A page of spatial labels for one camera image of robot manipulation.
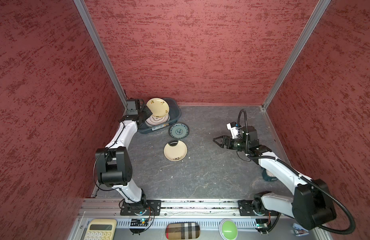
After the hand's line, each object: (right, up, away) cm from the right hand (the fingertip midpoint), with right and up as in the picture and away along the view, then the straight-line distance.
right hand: (216, 143), depth 82 cm
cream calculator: (-56, -38, -14) cm, 69 cm away
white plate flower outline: (-41, +13, +25) cm, 50 cm away
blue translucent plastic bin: (-27, +19, +32) cm, 46 cm away
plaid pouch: (-19, -37, -16) cm, 45 cm away
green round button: (+3, -37, -15) cm, 40 cm away
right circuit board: (+20, -37, -11) cm, 44 cm away
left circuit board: (-40, -37, -10) cm, 55 cm away
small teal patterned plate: (-23, +5, +24) cm, 33 cm away
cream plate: (-36, +22, +16) cm, 45 cm away
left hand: (-39, +17, +9) cm, 44 cm away
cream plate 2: (-24, -7, +14) cm, 29 cm away
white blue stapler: (+37, -39, -14) cm, 55 cm away
